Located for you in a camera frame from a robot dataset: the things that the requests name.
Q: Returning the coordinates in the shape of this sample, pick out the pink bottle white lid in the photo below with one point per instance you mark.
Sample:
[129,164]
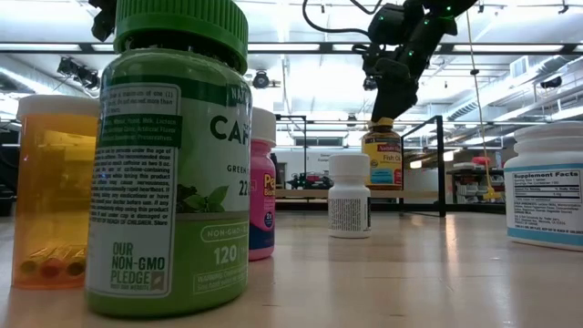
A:
[262,196]

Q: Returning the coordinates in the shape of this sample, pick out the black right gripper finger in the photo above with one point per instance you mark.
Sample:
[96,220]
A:
[396,105]

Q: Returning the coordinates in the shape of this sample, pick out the brown fish oil bottle yellow lid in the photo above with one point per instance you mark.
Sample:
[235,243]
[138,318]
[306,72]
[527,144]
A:
[382,159]

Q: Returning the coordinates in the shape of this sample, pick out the black metal table frame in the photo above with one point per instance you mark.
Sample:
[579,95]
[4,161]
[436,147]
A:
[473,208]

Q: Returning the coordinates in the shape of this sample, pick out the black overhead light bar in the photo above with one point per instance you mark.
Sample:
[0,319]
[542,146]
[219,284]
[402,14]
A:
[325,47]

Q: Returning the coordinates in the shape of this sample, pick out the orange pill vial white cap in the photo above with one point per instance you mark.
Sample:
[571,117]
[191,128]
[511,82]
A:
[54,191]

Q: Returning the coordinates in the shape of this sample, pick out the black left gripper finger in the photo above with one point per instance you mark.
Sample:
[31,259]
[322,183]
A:
[104,25]

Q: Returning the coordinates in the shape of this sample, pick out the small white pill bottle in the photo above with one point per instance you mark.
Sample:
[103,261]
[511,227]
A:
[349,200]

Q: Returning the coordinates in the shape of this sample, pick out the black ceiling spotlight cluster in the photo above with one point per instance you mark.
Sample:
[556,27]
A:
[77,73]

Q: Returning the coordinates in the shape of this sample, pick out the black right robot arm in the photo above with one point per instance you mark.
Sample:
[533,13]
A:
[437,27]

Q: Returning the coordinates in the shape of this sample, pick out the storage rack with red bins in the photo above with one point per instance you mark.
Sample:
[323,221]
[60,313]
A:
[473,187]

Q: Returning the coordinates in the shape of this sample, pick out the green caffeine bottle green lid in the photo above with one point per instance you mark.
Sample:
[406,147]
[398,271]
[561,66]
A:
[173,182]

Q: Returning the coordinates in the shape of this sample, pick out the wooden shelf black metal frame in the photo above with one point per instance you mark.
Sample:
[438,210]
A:
[410,194]

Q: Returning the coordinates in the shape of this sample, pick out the cluttered background workbench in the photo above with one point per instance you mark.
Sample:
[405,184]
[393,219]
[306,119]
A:
[314,181]

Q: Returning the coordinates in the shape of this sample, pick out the large white bottle blue label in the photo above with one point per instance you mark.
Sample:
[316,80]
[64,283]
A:
[546,196]

